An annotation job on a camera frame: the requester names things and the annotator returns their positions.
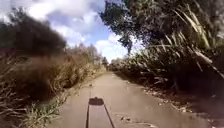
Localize grey concrete path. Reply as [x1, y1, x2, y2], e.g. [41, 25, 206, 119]
[45, 70, 214, 128]

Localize row of flax plants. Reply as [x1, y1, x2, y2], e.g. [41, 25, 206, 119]
[108, 3, 224, 101]

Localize dark green bush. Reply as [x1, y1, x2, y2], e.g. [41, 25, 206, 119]
[0, 8, 68, 59]

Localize tall dark tree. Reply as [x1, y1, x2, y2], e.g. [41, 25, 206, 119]
[99, 0, 224, 56]

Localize dry brown tall grass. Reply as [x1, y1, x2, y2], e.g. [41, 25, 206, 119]
[0, 43, 108, 128]

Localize leaf-littered dirt verge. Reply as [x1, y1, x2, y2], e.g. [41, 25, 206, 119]
[113, 69, 224, 128]

